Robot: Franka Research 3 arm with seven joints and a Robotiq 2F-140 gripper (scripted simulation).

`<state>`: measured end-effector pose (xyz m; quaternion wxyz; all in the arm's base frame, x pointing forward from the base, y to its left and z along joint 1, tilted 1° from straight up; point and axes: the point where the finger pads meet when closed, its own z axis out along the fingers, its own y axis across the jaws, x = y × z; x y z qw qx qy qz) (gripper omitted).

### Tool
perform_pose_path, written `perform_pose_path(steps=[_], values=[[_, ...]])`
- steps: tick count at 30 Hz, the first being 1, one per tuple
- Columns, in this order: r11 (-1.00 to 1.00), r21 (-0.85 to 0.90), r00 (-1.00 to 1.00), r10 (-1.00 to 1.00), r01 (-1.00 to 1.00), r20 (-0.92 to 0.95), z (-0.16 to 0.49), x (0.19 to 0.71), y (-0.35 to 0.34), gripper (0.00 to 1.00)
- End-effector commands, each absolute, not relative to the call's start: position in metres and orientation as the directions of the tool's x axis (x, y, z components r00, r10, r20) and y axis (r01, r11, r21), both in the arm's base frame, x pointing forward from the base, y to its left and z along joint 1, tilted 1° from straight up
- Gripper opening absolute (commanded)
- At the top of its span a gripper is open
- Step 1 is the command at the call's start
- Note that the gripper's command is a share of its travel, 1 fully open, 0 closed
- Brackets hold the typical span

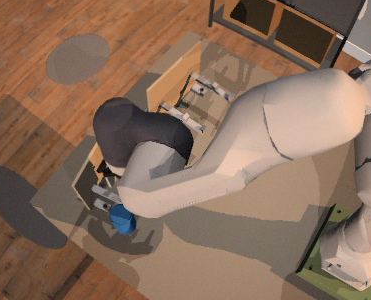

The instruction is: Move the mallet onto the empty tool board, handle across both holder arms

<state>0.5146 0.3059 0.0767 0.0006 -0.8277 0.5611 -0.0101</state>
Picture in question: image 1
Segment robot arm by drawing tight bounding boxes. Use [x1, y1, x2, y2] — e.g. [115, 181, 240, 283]
[93, 60, 371, 291]

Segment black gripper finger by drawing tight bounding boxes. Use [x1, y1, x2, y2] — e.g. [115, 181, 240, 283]
[96, 158, 116, 188]

